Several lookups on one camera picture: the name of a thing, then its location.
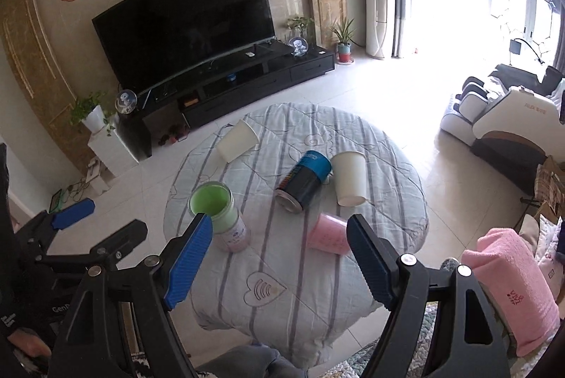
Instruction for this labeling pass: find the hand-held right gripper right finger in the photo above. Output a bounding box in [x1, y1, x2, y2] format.
[346, 214, 513, 378]

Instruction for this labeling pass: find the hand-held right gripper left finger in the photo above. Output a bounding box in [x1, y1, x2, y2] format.
[46, 212, 215, 378]

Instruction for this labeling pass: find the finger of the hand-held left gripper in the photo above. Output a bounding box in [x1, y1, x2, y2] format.
[13, 198, 96, 259]
[35, 220, 148, 273]

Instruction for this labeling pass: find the pink cup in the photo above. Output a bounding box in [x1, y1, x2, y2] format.
[307, 213, 354, 257]

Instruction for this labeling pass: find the white paper cup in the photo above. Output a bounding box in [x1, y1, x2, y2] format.
[216, 119, 260, 164]
[331, 151, 368, 208]

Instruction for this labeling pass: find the person's left hand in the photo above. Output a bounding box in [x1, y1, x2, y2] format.
[6, 327, 51, 359]

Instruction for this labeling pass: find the green-lidded jar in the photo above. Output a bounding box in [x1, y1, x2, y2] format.
[188, 181, 251, 253]

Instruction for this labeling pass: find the striped grey quilt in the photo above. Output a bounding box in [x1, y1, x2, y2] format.
[163, 103, 430, 367]

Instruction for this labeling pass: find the potted plant in white pot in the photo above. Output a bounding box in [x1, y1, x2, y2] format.
[68, 91, 118, 136]

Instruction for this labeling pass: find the blue and black can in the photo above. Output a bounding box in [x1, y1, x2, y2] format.
[274, 150, 333, 212]

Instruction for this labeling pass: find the person's leg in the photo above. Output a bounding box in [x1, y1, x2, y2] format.
[194, 345, 310, 378]

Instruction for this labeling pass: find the pink towel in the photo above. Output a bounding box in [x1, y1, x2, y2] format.
[461, 228, 561, 356]

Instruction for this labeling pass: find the black television stand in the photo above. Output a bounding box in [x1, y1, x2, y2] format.
[117, 40, 336, 160]

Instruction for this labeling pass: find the brown cardboard box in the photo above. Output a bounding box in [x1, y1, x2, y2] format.
[534, 156, 565, 209]

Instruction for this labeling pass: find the white massage chair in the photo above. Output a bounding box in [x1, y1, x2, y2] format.
[440, 65, 565, 193]

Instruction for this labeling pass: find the black flat television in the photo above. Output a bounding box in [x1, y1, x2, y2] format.
[92, 0, 276, 96]

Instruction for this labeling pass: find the potted plant in teal pot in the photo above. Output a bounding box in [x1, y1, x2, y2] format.
[331, 18, 356, 64]

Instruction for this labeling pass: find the leafy green houseplant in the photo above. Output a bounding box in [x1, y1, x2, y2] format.
[287, 15, 315, 44]

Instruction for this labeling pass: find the black floor lamp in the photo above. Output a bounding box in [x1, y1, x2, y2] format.
[509, 37, 547, 66]

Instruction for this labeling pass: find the floor power strip with cables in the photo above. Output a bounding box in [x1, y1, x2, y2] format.
[48, 157, 109, 213]

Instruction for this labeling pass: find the white pedestal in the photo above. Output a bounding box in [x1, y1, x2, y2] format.
[87, 126, 139, 176]

